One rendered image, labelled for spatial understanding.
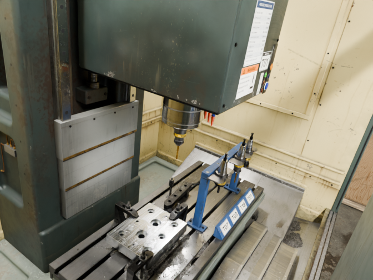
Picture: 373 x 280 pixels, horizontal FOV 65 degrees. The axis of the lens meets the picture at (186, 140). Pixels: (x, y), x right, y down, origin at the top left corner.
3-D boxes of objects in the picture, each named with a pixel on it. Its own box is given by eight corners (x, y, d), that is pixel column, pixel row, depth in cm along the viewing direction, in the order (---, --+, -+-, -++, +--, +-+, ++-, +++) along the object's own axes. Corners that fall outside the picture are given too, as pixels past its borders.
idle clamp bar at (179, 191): (190, 192, 175) (192, 183, 173) (168, 216, 154) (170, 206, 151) (183, 189, 177) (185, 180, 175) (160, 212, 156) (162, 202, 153)
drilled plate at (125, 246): (186, 231, 140) (187, 223, 138) (146, 270, 118) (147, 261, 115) (149, 210, 151) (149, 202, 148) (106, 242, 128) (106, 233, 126)
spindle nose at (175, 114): (173, 111, 125) (176, 83, 119) (207, 121, 119) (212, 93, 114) (153, 121, 111) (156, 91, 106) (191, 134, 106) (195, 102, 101)
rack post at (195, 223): (207, 227, 150) (217, 179, 138) (202, 233, 146) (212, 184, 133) (191, 219, 155) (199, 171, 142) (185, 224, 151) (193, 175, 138)
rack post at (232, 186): (241, 190, 185) (251, 149, 172) (237, 194, 181) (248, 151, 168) (226, 184, 189) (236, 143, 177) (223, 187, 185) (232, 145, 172)
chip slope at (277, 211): (294, 218, 212) (305, 189, 201) (261, 285, 157) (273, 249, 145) (191, 171, 251) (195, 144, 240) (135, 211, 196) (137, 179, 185)
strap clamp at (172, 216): (185, 221, 152) (189, 198, 146) (171, 235, 142) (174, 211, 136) (180, 218, 154) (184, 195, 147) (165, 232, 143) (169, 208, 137)
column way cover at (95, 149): (134, 181, 178) (139, 100, 156) (66, 221, 141) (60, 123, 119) (127, 178, 180) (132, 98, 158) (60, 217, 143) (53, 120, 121)
